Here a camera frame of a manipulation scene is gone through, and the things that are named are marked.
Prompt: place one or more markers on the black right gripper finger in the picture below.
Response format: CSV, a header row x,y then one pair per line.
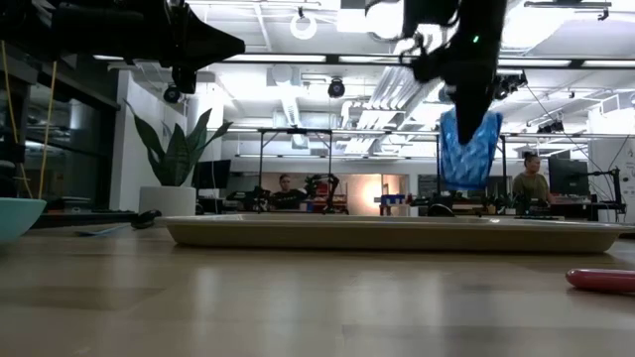
x,y
471,109

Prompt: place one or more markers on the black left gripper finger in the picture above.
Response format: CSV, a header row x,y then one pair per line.
x,y
208,42

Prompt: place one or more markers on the blue translucent cup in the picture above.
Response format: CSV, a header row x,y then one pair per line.
x,y
469,166

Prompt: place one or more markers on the turquoise plate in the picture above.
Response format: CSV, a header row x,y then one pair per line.
x,y
17,218

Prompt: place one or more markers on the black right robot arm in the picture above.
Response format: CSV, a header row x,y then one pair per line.
x,y
481,15

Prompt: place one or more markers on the black background robot arm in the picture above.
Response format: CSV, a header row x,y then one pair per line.
x,y
325,186

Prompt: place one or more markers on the beige plastic tray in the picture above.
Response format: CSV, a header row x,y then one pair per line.
x,y
387,235

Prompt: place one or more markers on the black ceiling spotlight cluster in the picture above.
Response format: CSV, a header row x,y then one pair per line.
x,y
550,127
508,84

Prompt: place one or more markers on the black round ceiling lamp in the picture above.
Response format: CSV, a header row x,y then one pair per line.
x,y
171,94
336,88

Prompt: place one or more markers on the person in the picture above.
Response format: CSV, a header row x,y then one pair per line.
x,y
531,183
285,196

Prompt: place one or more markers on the black computer monitor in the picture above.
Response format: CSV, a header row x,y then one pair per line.
x,y
568,176
212,173

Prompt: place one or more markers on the blue storage bin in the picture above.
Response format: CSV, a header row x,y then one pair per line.
x,y
392,200

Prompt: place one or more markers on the green snake plant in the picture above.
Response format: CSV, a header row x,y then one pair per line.
x,y
176,158

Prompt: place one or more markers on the white plant pot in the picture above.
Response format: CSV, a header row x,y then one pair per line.
x,y
167,201

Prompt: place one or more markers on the black background frame stand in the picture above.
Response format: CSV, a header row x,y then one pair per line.
x,y
295,131

